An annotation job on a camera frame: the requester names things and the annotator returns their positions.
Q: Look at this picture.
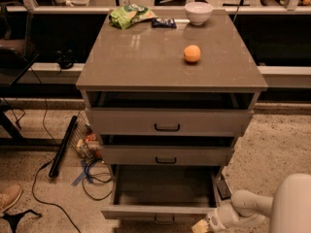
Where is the black tube on floor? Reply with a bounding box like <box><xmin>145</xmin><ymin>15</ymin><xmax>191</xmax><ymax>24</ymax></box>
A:
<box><xmin>49</xmin><ymin>116</ymin><xmax>78</xmax><ymax>179</ymax></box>

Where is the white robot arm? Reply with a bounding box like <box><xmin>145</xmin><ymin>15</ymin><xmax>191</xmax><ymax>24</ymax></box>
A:
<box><xmin>191</xmin><ymin>174</ymin><xmax>311</xmax><ymax>233</ymax></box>

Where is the colourful items pile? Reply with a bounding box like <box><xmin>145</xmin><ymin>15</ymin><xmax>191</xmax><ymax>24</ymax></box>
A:
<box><xmin>75</xmin><ymin>133</ymin><xmax>101</xmax><ymax>159</ymax></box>

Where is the small black floor box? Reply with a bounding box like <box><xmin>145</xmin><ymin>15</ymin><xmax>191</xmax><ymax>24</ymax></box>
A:
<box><xmin>217</xmin><ymin>180</ymin><xmax>232</xmax><ymax>200</ymax></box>

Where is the black floor cable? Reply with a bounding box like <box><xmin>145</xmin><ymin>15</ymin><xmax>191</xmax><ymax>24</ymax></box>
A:
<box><xmin>31</xmin><ymin>158</ymin><xmax>82</xmax><ymax>233</ymax></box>

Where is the grey top drawer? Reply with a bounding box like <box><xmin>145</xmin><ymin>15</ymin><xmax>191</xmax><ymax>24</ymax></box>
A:
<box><xmin>86</xmin><ymin>108</ymin><xmax>253</xmax><ymax>137</ymax></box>

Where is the black tripod foot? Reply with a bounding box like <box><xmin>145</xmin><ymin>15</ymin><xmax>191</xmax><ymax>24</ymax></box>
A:
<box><xmin>0</xmin><ymin>209</ymin><xmax>42</xmax><ymax>233</ymax></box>

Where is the white and yellow gripper body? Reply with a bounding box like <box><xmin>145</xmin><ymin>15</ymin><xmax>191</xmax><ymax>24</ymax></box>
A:
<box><xmin>191</xmin><ymin>203</ymin><xmax>265</xmax><ymax>233</ymax></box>

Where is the tan shoe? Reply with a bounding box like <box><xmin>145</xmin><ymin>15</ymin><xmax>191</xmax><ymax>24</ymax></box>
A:
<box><xmin>0</xmin><ymin>184</ymin><xmax>23</xmax><ymax>213</ymax></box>

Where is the blue tape strip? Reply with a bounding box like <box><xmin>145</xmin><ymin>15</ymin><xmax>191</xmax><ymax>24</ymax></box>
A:
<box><xmin>71</xmin><ymin>160</ymin><xmax>94</xmax><ymax>186</ymax></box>

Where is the grey middle drawer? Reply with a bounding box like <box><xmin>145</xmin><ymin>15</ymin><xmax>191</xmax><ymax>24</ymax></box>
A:
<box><xmin>101</xmin><ymin>146</ymin><xmax>234</xmax><ymax>166</ymax></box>

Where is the black headset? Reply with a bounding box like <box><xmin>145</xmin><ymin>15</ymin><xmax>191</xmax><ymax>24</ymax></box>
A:
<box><xmin>55</xmin><ymin>50</ymin><xmax>76</xmax><ymax>70</ymax></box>

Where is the orange fruit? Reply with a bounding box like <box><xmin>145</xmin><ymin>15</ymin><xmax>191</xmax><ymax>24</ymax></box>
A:
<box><xmin>184</xmin><ymin>45</ymin><xmax>201</xmax><ymax>63</ymax></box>

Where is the grey drawer cabinet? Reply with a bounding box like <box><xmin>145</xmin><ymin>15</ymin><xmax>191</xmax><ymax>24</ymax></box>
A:
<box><xmin>75</xmin><ymin>8</ymin><xmax>269</xmax><ymax>180</ymax></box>

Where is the green chip bag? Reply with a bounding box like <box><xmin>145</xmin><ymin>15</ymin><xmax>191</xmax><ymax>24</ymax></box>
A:
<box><xmin>109</xmin><ymin>4</ymin><xmax>157</xmax><ymax>30</ymax></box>

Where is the white bowl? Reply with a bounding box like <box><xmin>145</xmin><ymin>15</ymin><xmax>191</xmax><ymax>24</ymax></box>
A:
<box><xmin>185</xmin><ymin>2</ymin><xmax>214</xmax><ymax>25</ymax></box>

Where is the grey drawer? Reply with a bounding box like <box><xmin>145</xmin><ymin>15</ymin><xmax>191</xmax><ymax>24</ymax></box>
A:
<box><xmin>101</xmin><ymin>146</ymin><xmax>234</xmax><ymax>166</ymax></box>
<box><xmin>102</xmin><ymin>165</ymin><xmax>225</xmax><ymax>224</ymax></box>
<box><xmin>86</xmin><ymin>108</ymin><xmax>253</xmax><ymax>137</ymax></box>

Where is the grey bottom drawer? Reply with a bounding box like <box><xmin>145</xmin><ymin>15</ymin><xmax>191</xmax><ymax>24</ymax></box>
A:
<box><xmin>102</xmin><ymin>165</ymin><xmax>225</xmax><ymax>224</ymax></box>

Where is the dark blue snack packet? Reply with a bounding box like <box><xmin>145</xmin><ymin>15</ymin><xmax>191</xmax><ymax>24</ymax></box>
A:
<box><xmin>152</xmin><ymin>18</ymin><xmax>177</xmax><ymax>28</ymax></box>

